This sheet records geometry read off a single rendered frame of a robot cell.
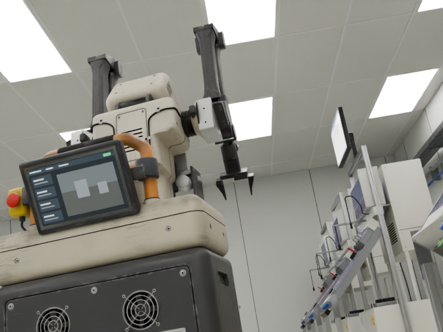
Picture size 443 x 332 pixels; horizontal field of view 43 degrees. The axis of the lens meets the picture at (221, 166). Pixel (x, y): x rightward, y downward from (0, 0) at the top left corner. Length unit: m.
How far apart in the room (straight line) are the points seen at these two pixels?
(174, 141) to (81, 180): 0.53
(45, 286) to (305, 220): 7.62
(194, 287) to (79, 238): 0.30
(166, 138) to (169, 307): 0.67
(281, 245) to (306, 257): 0.42
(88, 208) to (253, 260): 7.44
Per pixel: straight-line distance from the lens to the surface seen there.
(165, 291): 1.26
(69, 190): 1.35
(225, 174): 2.08
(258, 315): 8.63
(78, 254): 1.36
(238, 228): 8.80
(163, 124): 1.74
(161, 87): 1.86
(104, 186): 1.32
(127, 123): 1.79
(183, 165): 1.87
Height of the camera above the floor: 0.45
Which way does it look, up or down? 18 degrees up
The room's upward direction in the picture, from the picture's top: 9 degrees counter-clockwise
